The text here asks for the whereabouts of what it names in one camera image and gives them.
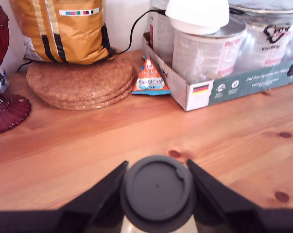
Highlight grey coffee capsule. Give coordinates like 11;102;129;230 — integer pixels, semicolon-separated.
120;155;198;233

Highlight small white patterned cup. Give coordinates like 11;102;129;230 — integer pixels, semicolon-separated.
0;67;10;94

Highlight round cork trivet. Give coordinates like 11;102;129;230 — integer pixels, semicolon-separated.
43;81;135;111
34;72;135;104
26;50;134;98

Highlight green and white cardboard tray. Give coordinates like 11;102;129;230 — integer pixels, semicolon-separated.
142;33;293;112

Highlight orange triangular snack packet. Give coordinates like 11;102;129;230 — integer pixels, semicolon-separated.
131;56;172;96

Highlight red glass footed bowl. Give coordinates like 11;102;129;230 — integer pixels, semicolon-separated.
0;2;32;136

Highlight tin can with red label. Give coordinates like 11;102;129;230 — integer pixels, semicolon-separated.
172;17;246;83

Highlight tin can with black logo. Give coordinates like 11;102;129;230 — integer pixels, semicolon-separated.
242;16;293;67

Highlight tin can with grey label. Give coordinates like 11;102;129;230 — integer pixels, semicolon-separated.
149;8;176;64

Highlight yellow paper bag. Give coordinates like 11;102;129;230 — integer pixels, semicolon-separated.
9;0;118;65

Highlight metal globe stand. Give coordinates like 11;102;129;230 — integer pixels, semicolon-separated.
228;0;293;16

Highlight black cable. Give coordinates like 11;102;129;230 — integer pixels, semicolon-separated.
113;9;166;56
15;59;34;73

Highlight white security camera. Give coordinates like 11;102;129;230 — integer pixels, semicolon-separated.
165;0;230;35

